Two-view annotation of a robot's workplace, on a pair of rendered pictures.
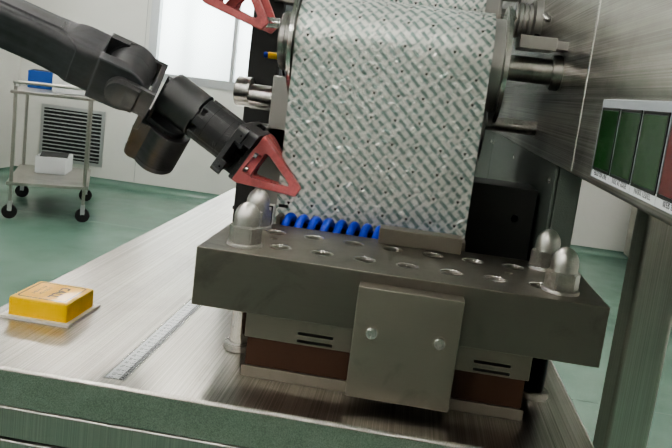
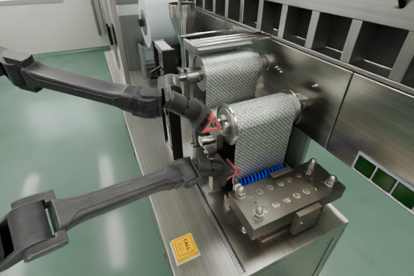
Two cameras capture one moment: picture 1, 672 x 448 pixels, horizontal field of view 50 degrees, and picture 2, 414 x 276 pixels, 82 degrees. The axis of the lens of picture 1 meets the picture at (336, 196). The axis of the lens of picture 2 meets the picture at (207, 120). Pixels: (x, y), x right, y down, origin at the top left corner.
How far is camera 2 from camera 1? 80 cm
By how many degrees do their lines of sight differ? 37
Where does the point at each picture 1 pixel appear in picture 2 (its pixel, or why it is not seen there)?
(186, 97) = (206, 168)
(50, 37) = (165, 185)
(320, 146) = (246, 158)
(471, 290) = (320, 199)
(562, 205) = (304, 140)
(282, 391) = (276, 242)
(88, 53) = (180, 182)
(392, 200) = (265, 161)
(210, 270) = (257, 231)
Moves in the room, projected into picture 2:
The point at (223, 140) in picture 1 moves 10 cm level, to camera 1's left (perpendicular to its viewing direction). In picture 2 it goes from (220, 174) to (194, 186)
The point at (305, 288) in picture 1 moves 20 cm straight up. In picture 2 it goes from (281, 220) to (294, 178)
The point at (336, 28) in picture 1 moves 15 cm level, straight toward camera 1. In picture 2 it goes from (249, 125) to (284, 151)
